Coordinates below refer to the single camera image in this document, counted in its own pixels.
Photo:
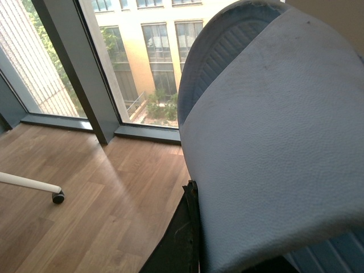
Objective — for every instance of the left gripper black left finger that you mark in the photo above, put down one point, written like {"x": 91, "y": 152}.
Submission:
{"x": 178, "y": 250}

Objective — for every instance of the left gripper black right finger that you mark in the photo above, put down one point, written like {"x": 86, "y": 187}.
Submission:
{"x": 274, "y": 265}

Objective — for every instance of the white office chair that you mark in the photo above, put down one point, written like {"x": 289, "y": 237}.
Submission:
{"x": 58, "y": 195}

